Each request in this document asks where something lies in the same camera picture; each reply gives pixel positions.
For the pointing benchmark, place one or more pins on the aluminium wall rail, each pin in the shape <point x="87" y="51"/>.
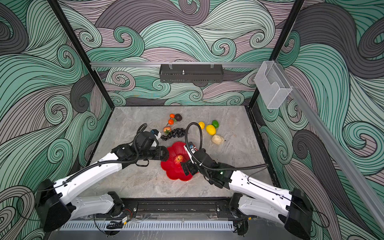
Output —
<point x="137" y="64"/>

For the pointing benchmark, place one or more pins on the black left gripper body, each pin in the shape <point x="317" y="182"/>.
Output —
<point x="157" y="154"/>

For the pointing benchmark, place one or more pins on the small peach fruit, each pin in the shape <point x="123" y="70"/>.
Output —
<point x="167" y="130"/>

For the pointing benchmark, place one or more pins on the small wrinkled yellow fruit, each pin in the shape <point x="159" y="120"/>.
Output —
<point x="202" y="125"/>

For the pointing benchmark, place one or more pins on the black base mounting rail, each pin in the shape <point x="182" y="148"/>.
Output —
<point x="180" y="207"/>

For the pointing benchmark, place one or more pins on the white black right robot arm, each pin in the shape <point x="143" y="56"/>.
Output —
<point x="292" y="208"/>

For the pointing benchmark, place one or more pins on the clear plastic wall bin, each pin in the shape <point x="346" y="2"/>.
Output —
<point x="272" y="83"/>

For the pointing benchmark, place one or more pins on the dark purple grape bunch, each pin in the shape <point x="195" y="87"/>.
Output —
<point x="176" y="133"/>

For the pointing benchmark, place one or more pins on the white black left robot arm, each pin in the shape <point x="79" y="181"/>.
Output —
<point x="58" y="202"/>

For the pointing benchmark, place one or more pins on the black perforated wall tray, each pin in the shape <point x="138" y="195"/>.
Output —
<point x="191" y="74"/>

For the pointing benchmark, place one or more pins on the white slotted cable duct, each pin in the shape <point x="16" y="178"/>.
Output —
<point x="182" y="225"/>

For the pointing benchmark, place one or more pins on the dark brown passion fruit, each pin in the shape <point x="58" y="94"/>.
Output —
<point x="178" y="117"/>

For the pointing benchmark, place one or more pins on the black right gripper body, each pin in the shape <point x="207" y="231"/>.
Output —
<point x="193" y="168"/>

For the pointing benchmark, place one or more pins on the beige garlic bulb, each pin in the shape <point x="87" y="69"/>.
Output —
<point x="217" y="139"/>

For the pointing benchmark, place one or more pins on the green lime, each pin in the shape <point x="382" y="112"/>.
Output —
<point x="215" y="123"/>

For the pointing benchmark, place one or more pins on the red apple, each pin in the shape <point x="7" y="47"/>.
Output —
<point x="179" y="159"/>

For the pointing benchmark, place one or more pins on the large yellow lemon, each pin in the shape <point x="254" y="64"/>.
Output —
<point x="211" y="130"/>

